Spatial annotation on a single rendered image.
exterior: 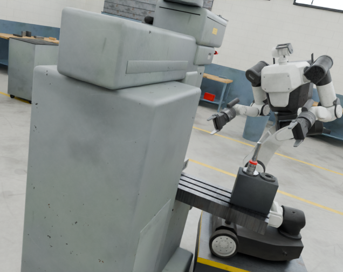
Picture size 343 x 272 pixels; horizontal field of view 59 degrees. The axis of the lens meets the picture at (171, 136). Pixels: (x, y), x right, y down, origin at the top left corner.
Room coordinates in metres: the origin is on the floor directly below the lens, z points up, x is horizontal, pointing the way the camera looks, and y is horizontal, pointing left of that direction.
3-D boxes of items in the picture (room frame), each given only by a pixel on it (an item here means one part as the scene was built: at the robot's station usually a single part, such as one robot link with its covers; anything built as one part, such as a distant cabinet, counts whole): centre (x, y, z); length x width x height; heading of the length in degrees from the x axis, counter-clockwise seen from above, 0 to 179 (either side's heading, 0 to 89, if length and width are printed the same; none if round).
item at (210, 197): (1.72, -0.05, 0.89); 1.24 x 0.23 x 0.08; 72
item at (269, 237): (1.99, -0.77, 0.59); 0.64 x 0.52 x 0.33; 85
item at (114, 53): (1.26, 0.17, 1.66); 0.80 x 0.23 x 0.20; 162
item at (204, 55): (1.70, 0.03, 1.68); 0.34 x 0.24 x 0.10; 162
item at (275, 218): (1.99, -0.80, 0.68); 0.21 x 0.20 x 0.13; 85
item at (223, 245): (1.75, -0.51, 0.50); 0.20 x 0.05 x 0.20; 85
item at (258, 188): (1.57, -0.53, 1.03); 0.22 x 0.12 x 0.20; 79
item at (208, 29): (1.72, 0.02, 1.81); 0.47 x 0.26 x 0.16; 162
